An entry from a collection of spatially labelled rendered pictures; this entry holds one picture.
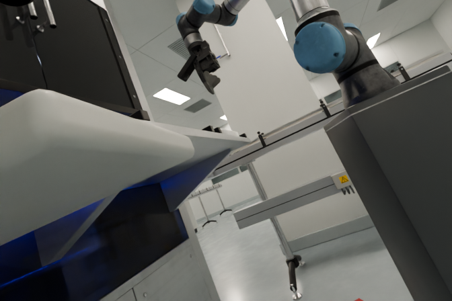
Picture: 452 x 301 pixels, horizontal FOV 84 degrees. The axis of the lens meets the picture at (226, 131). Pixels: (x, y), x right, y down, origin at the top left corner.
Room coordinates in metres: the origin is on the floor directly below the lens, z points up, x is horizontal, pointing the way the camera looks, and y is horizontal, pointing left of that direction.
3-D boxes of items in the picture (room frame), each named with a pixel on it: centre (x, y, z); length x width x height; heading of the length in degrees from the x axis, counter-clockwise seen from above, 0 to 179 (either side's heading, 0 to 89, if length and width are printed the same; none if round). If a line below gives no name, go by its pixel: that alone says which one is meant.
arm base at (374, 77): (0.71, -0.42, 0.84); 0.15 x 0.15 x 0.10
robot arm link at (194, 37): (0.93, -0.03, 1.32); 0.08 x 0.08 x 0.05
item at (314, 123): (1.72, -0.44, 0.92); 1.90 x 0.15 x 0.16; 73
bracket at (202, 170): (0.99, 0.17, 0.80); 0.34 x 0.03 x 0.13; 73
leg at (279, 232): (1.84, -0.06, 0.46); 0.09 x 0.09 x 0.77; 73
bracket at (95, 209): (0.52, 0.31, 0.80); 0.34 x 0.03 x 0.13; 73
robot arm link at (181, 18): (0.92, -0.03, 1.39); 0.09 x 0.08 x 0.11; 44
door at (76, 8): (0.89, 0.39, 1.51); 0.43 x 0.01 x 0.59; 163
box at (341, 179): (1.62, -0.55, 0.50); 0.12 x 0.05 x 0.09; 73
